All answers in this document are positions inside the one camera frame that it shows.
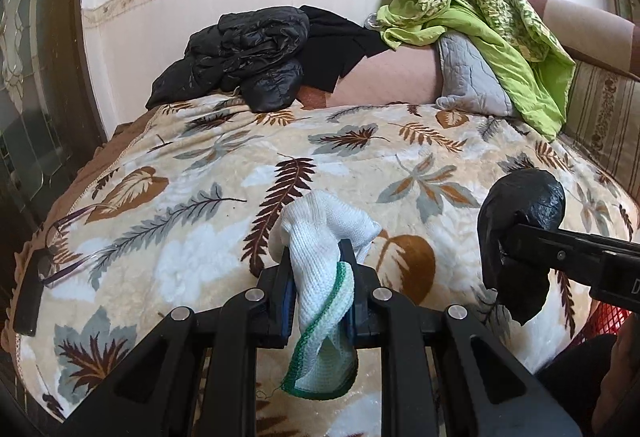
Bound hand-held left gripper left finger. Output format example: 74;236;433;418
55;244;301;437

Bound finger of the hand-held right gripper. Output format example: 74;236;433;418
500;223;608;290

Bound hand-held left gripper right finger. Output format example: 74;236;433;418
339;239;571;437

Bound red mesh basket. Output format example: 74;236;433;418
575;304;633;348

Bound white green-trimmed sock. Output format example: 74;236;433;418
270;189;383;400

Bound black plastic bag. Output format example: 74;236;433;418
476;168;567;327

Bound person's right forearm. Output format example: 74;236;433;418
592;312;640;428

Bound person's dark clothing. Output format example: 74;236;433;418
537;334;621;423

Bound leaf-printed plush blanket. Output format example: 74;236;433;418
2;101;636;437

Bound striped padded headboard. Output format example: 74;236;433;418
522;0;640;178

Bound grey quilted pillow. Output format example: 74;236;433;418
435;33;518;118

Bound purple-framed eyeglasses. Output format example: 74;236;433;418
42;204;126;285

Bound green patterned quilt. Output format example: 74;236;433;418
376;0;577;142

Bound pink bolster cushion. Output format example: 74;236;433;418
297;48;451;108

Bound black phone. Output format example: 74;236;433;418
12;249;51;337

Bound black puffer jacket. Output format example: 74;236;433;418
145;6;311;114

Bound black cloth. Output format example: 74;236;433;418
300;5;391;94

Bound dark glass-panelled door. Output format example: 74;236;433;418
0;0;108;228

